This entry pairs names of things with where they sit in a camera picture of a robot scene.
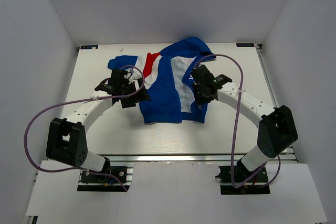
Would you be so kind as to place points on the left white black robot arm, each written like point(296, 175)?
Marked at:
point(67, 142)

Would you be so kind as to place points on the right blue table sticker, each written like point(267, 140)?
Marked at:
point(245, 44)

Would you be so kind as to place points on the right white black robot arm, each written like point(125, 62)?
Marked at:
point(276, 126)

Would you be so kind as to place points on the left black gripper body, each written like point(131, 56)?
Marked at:
point(128, 88)

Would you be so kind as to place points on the blue table sticker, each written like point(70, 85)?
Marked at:
point(245, 44)
point(89, 47)

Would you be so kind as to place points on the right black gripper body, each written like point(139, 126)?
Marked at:
point(198, 88)

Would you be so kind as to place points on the left blue table sticker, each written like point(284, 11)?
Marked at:
point(89, 47)

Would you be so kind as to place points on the blue white red jacket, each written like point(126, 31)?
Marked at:
point(168, 81)

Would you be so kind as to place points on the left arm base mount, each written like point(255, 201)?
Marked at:
point(119, 183)

